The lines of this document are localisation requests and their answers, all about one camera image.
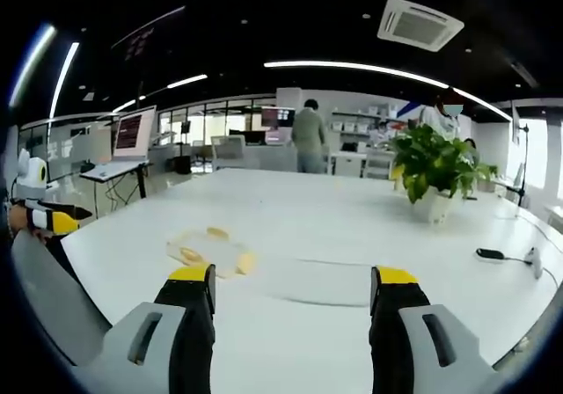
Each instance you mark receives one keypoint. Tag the large white-framed monitor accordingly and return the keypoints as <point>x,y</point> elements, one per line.
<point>134,132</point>

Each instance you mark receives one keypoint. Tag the wall screen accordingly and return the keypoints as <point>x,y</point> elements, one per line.
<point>278,117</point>

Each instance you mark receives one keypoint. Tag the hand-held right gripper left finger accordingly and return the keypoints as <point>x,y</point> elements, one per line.
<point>145,350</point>

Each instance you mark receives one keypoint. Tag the white plug adapter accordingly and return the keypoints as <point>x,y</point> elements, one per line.
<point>535,262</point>

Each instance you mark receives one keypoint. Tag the short ceiling light strip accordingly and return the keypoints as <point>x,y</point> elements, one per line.
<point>187,81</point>

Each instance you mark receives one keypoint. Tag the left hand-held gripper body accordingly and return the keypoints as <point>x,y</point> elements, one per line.
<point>33,174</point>

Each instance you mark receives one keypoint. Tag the yellow plastic piece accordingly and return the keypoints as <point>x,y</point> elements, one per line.
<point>245,263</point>

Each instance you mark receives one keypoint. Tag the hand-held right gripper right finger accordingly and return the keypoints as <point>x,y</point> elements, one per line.
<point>422,354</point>

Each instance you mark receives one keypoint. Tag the shelf with white boxes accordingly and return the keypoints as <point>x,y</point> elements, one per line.
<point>360,121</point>

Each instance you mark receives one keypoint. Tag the black speaker box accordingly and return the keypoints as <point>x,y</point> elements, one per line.
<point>182,164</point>

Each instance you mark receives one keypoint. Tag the green potted plant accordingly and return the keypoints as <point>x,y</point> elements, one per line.
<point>433,161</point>

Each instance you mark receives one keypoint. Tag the black tripod stand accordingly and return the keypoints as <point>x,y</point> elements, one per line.
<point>522,161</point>

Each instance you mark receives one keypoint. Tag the white plant pot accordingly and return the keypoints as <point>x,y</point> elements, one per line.
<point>433,207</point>

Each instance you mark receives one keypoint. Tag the person's left hand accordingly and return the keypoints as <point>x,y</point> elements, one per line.
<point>19,224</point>

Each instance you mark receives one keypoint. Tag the ceiling air conditioner unit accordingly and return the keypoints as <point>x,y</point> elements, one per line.
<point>420,24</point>

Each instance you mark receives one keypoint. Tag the white office chair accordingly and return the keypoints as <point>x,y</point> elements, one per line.
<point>228,152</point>

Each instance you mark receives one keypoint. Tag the white standing desk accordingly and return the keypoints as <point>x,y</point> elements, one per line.
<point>112,170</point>

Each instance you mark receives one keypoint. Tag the long curved ceiling light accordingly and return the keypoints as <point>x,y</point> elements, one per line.
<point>387,70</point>

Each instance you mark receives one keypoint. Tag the black flat device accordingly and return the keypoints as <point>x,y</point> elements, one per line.
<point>489,254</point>

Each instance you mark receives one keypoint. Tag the grey chair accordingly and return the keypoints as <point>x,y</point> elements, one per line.
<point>57,297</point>

